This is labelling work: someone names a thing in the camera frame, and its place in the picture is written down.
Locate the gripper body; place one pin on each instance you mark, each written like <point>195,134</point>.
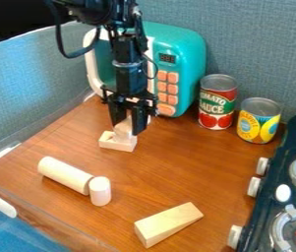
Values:
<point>129,80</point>

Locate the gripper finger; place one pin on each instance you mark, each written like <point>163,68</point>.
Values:
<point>117,114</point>
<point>139,119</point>

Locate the small white wooden block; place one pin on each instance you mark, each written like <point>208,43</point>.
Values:
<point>122,133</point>

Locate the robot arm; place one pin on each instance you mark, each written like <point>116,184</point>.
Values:
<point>97,10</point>

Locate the square white wooden block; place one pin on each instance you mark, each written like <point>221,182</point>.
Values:
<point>110,143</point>

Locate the toy microwave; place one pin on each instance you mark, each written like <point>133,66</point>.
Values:
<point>183,59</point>

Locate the red tomato sauce can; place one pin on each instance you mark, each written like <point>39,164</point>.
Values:
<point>217,105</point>

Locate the short white wooden cylinder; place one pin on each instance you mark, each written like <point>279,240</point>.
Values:
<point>99,192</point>

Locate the long white wooden cylinder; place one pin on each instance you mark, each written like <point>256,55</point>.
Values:
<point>65,174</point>

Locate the white wooden wedge block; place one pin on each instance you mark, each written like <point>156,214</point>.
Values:
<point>165,224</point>

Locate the yellow can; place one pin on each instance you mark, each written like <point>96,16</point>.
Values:
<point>257,123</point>

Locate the toy stove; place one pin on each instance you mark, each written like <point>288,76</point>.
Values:
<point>286,183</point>

